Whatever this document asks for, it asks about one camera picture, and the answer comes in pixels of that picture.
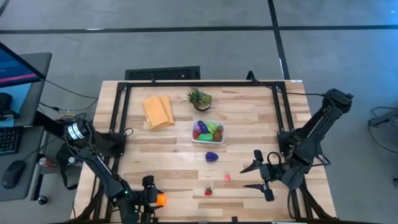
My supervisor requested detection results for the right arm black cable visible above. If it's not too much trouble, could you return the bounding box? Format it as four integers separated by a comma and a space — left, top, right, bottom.
266, 151, 283, 170

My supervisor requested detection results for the clear plastic tupperware container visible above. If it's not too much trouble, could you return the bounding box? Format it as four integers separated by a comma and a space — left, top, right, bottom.
190, 119, 226, 145

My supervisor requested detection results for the desk monitor with blue screen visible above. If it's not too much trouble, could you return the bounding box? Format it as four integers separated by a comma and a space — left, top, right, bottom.
0, 42, 47, 88

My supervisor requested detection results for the red soda can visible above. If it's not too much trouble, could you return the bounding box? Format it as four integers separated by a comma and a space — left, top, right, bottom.
38, 157, 57, 169

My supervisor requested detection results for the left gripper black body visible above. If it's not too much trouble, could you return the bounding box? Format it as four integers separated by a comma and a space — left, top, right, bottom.
141, 175, 158, 224

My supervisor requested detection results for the grey side desk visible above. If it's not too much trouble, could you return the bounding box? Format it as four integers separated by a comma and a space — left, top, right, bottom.
0, 52, 53, 202

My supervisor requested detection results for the folded tan cloth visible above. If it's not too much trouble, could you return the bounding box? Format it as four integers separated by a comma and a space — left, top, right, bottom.
142, 95, 175, 131

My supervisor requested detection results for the black computer mouse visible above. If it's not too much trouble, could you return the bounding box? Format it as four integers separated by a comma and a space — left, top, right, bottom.
1, 160, 26, 190

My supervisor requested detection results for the grey stand leg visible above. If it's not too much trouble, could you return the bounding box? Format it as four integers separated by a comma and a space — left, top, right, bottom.
368, 107, 398, 128

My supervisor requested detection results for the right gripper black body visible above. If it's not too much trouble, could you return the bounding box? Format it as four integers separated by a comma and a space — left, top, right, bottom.
253, 149, 285, 202

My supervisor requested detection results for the potted succulent in black pot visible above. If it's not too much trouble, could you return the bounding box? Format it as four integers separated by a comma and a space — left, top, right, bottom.
186, 87, 213, 112

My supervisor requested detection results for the black keyboard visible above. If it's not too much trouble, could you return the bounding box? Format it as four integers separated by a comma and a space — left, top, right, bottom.
0, 126, 22, 156

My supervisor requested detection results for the orange toy fruit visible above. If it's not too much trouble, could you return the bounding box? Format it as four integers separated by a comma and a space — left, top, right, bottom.
155, 193, 169, 207

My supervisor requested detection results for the black aluminium rig frame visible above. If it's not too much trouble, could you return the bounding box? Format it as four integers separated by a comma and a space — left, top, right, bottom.
71, 80, 335, 224

